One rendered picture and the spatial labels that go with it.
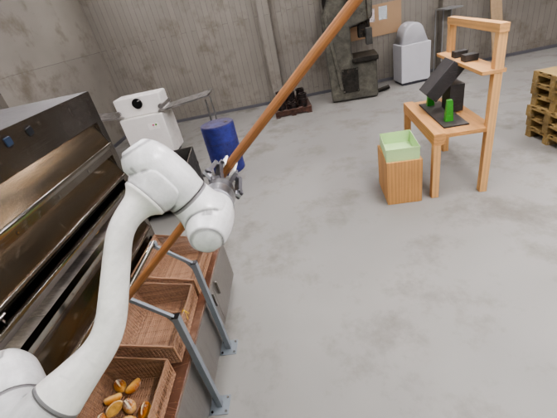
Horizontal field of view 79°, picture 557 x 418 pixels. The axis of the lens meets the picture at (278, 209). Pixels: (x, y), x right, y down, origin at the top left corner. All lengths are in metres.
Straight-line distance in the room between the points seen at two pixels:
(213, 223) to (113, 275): 0.22
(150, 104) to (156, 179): 6.98
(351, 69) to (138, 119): 4.95
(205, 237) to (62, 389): 0.38
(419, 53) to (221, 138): 5.78
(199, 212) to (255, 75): 9.40
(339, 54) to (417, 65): 2.09
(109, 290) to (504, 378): 2.58
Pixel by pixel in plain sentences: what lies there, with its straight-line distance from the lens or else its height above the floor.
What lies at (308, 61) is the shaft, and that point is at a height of 2.21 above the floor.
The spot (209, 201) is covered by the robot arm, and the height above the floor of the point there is 2.02.
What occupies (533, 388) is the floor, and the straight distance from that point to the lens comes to 2.92.
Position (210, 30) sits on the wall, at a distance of 10.11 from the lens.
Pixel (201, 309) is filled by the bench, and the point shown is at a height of 0.58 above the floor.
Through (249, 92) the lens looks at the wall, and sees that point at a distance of 10.20.
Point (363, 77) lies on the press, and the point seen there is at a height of 0.51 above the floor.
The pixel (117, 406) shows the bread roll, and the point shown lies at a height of 0.63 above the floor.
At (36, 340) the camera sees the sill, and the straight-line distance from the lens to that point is 2.19.
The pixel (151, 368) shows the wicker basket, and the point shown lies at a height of 0.67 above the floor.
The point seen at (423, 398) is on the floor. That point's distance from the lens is 2.72.
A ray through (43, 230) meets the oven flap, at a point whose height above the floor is 1.56.
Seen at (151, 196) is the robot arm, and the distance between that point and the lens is 0.74.
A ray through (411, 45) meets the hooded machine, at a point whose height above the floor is 0.93.
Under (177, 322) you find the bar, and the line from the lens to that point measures 2.16.
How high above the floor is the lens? 2.36
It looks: 30 degrees down
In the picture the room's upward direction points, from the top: 13 degrees counter-clockwise
